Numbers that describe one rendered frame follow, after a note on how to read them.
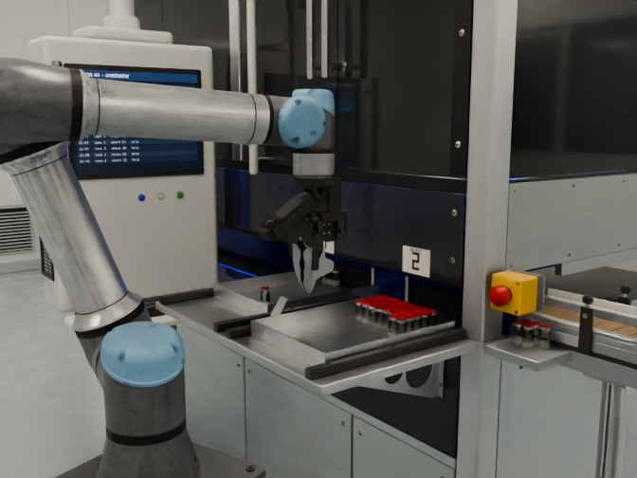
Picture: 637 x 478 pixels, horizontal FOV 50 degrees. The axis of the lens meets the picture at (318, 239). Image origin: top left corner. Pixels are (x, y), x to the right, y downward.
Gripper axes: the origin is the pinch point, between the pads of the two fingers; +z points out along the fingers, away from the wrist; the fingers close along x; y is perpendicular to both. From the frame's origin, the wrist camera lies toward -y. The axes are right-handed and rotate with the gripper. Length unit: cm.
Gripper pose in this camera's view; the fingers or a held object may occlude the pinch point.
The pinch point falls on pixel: (304, 286)
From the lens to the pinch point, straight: 125.1
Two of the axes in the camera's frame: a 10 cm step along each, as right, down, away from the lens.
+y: 8.0, -1.0, 5.9
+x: -6.0, -1.3, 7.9
